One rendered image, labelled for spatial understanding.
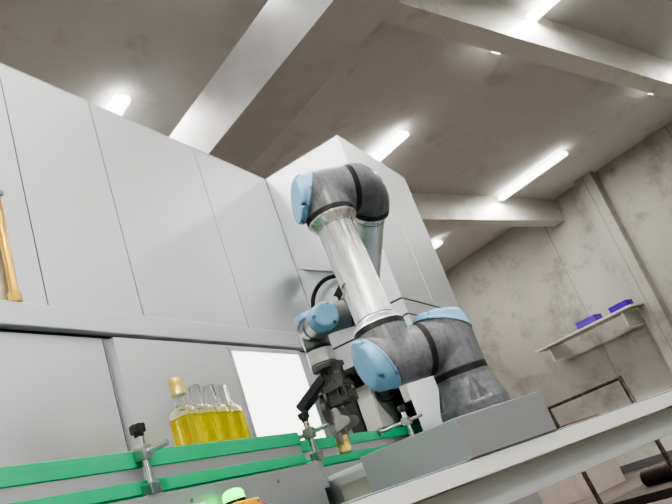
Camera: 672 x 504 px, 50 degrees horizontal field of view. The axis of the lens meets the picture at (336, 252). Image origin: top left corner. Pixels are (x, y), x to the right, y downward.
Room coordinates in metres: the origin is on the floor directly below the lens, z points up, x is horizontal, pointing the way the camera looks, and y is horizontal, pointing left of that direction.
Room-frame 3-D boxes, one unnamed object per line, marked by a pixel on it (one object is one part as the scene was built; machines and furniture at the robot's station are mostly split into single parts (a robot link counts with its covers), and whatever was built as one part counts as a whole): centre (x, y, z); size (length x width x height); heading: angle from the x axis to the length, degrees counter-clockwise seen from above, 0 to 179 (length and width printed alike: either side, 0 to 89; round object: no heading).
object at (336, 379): (1.94, 0.13, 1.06); 0.09 x 0.08 x 0.12; 69
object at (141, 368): (2.10, 0.43, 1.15); 0.90 x 0.03 x 0.34; 157
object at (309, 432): (1.87, 0.25, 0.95); 0.17 x 0.03 x 0.12; 67
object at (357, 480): (1.95, 0.14, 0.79); 0.27 x 0.17 x 0.08; 67
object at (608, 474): (11.08, -1.37, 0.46); 2.68 x 0.86 x 0.92; 45
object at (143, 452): (1.30, 0.44, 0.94); 0.07 x 0.04 x 0.13; 67
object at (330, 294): (2.68, 0.06, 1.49); 0.21 x 0.05 x 0.21; 67
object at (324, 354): (1.94, 0.14, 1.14); 0.08 x 0.08 x 0.05
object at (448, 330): (1.55, -0.15, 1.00); 0.13 x 0.12 x 0.14; 111
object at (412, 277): (3.00, -0.13, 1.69); 0.70 x 0.37 x 0.89; 157
